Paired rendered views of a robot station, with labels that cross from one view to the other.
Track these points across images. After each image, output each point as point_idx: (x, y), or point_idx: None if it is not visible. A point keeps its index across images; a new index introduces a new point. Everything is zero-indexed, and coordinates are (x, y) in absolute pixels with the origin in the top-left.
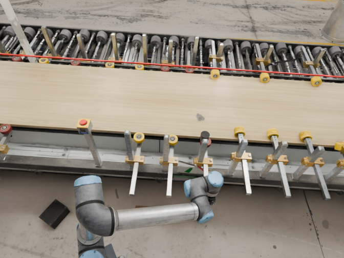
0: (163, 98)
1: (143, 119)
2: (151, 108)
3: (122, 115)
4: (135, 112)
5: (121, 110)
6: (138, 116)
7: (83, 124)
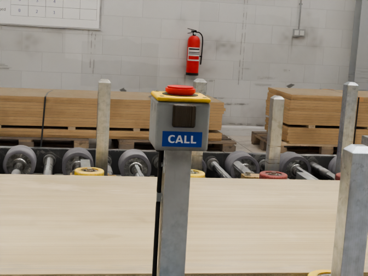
0: (327, 213)
1: (304, 247)
2: (307, 229)
3: (214, 243)
4: (258, 236)
5: (203, 235)
6: (279, 243)
7: (188, 89)
